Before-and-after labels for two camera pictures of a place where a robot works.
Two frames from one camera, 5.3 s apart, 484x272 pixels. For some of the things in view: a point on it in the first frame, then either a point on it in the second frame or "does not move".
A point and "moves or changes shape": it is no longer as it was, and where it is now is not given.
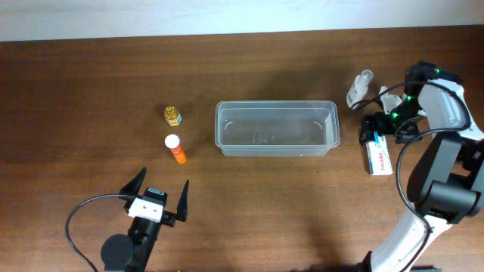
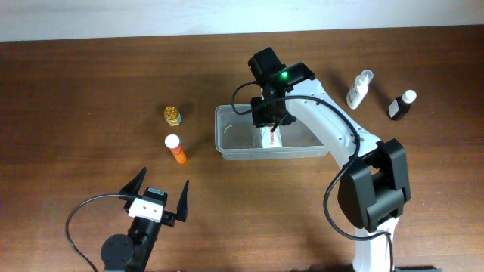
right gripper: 367,125 to 259,119
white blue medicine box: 379,156 moves or changes shape
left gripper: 169,217 does not move
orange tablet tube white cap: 172,141 does not move
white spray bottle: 359,88 does not move
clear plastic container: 277,128 does not move
